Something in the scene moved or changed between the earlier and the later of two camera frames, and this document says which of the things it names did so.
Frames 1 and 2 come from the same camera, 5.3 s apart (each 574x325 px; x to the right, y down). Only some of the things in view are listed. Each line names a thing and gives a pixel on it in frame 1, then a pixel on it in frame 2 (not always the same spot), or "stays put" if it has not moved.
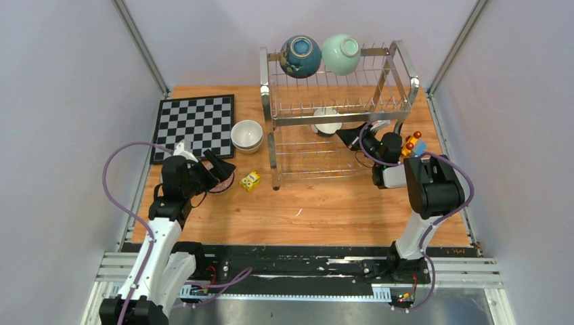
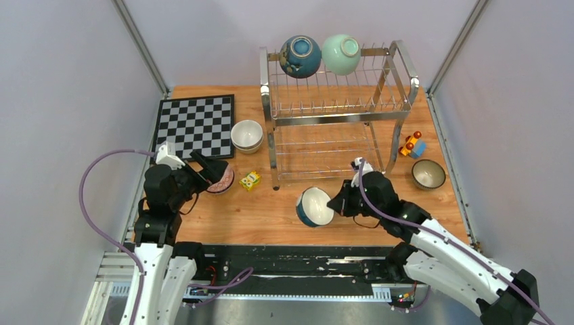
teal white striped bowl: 326,129 -> 312,208
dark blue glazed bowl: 300,56 stays put
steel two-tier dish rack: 303,115 stays put
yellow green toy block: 250,179 stays put
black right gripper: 350,137 -> 341,203
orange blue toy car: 415,145 stays put
